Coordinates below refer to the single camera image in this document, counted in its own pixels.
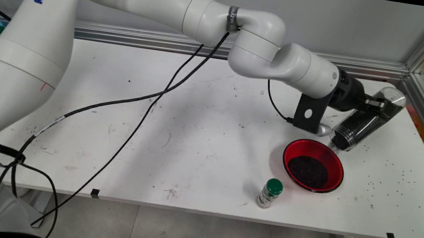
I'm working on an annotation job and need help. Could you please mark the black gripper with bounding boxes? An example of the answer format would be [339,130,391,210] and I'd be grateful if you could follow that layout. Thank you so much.
[328,69,399,121]

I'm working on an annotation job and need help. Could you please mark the clear plastic jar black seeds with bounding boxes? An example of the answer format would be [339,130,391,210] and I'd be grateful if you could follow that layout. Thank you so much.
[329,80,409,160]

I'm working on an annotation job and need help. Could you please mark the red bowl black rim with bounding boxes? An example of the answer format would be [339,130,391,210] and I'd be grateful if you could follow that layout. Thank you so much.
[279,136,348,196]

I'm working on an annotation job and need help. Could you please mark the black seed pile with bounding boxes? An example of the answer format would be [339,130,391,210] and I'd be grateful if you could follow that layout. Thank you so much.
[284,153,332,191]

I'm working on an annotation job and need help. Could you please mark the spice bottle green cap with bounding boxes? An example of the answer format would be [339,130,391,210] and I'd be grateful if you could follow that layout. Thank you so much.
[255,176,285,211]

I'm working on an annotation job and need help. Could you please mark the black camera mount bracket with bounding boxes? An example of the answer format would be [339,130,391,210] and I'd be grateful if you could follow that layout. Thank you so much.
[291,87,337,137]

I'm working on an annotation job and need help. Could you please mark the thin black cable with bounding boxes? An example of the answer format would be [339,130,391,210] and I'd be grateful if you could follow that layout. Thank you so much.
[3,22,206,238]

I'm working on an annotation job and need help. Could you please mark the long aluminium frame rail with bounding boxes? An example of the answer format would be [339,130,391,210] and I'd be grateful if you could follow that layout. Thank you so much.
[0,11,410,84]

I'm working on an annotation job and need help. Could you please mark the thick black cable white label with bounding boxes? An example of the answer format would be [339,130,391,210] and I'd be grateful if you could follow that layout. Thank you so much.
[0,1,305,238]

